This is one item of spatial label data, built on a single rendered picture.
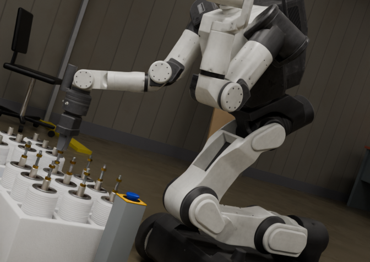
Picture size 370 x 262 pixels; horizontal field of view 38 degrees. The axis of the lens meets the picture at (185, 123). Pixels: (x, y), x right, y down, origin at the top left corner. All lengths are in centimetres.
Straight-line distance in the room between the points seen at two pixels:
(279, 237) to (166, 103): 374
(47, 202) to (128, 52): 375
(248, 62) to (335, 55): 553
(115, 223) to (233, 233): 48
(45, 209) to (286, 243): 86
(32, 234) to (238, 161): 68
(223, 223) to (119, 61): 363
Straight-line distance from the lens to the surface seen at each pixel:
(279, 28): 151
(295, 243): 201
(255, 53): 145
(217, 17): 170
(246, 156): 175
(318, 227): 215
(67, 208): 167
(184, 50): 185
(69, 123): 184
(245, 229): 189
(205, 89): 136
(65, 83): 186
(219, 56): 135
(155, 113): 549
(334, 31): 689
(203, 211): 169
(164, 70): 181
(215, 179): 174
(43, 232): 162
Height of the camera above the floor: 65
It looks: 3 degrees down
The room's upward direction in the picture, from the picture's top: 19 degrees clockwise
